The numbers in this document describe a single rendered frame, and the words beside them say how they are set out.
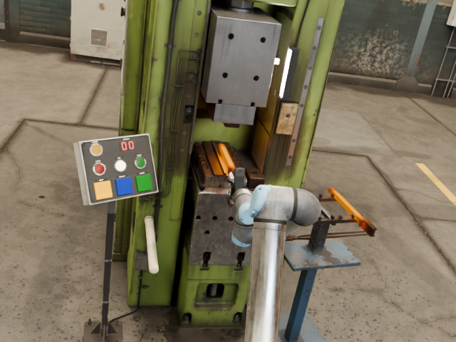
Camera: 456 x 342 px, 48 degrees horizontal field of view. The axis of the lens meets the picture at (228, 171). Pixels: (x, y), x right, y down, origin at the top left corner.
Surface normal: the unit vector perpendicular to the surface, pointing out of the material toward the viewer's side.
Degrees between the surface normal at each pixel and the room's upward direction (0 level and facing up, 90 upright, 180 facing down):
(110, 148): 60
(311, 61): 90
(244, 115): 90
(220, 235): 90
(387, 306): 0
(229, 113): 90
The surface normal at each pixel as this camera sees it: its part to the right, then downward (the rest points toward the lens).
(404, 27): 0.08, 0.44
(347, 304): 0.15, -0.89
